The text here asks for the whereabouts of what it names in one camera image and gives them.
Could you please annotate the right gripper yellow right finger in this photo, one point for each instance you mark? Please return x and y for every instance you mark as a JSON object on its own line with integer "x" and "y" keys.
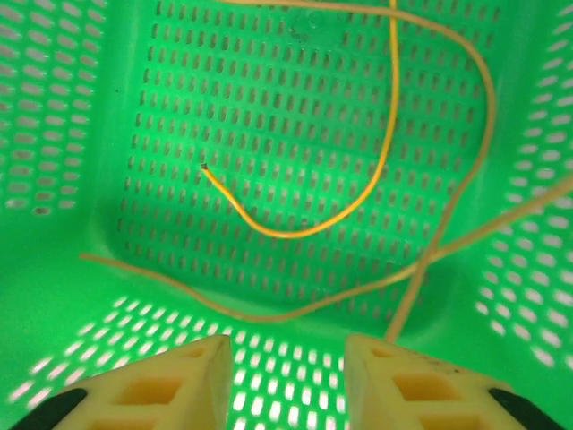
{"x": 403, "y": 403}

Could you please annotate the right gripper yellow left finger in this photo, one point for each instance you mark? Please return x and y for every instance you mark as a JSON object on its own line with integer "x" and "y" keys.
{"x": 188, "y": 403}

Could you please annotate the bright green perforated plastic basket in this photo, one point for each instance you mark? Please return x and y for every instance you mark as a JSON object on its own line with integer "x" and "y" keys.
{"x": 112, "y": 291}

